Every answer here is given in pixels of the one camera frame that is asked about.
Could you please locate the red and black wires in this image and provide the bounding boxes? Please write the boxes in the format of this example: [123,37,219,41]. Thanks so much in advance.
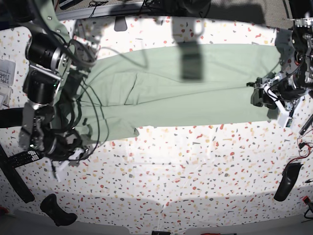
[286,137,313,169]

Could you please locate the black cylinder tube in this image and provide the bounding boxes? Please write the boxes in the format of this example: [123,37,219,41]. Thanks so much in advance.
[0,108,23,129]

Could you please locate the long black bar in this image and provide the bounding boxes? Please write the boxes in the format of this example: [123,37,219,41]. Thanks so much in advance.
[0,146,35,203]

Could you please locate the black curved shell part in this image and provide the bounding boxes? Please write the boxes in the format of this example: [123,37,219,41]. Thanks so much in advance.
[274,163,302,202]

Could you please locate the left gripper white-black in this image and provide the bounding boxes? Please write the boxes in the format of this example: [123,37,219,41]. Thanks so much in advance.
[246,72,306,127]

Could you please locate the green T-shirt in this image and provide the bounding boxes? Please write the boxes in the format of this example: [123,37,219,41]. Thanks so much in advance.
[52,43,284,142]

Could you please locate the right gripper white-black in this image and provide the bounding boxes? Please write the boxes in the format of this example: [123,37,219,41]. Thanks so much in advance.
[43,132,93,182]

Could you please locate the black remote control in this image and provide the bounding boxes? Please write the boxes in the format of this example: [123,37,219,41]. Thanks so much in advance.
[8,150,43,168]

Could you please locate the black curved handle piece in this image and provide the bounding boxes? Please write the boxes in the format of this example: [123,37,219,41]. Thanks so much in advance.
[40,194,78,227]

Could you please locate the clear plastic parts box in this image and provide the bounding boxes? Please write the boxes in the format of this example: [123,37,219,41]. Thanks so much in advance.
[0,59,16,107]

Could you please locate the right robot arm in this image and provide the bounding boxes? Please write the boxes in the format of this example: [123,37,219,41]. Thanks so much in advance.
[4,0,96,179]

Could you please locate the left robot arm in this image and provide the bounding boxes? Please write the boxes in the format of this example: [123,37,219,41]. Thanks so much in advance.
[247,0,313,127]

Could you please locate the black pen tool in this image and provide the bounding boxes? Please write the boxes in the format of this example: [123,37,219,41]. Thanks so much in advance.
[299,115,313,136]

